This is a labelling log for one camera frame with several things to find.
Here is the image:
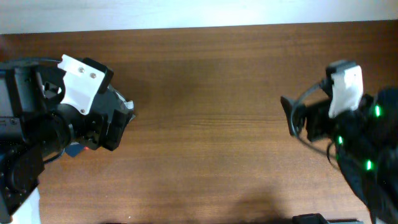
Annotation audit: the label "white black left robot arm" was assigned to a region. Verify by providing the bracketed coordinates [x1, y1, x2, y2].
[1, 55, 134, 223]

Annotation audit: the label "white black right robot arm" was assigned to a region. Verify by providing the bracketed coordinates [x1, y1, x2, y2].
[280, 88, 397, 223]

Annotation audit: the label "grey folded trousers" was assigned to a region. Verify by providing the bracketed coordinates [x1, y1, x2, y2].
[108, 85, 136, 124]

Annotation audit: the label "navy folded garment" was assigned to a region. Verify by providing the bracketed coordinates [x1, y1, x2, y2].
[65, 142, 85, 157]

